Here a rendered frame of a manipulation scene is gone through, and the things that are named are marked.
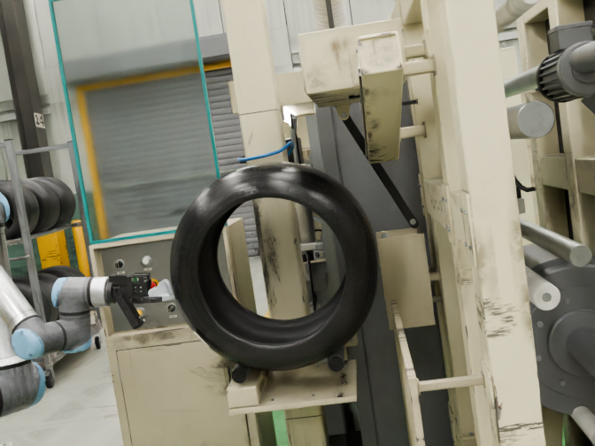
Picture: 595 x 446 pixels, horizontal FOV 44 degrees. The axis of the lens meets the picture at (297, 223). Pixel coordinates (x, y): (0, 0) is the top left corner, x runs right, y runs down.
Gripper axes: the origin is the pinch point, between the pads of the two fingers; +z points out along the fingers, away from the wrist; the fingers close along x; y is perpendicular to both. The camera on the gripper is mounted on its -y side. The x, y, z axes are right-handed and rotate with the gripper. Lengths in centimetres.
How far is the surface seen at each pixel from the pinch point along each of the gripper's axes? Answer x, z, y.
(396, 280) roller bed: 22, 66, 0
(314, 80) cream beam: -33, 44, 59
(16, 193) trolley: 314, -199, 16
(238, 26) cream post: 28, 17, 83
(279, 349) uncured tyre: -12.8, 31.7, -12.1
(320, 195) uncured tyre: -12, 44, 30
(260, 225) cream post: 28.5, 22.0, 18.4
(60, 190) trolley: 408, -205, 13
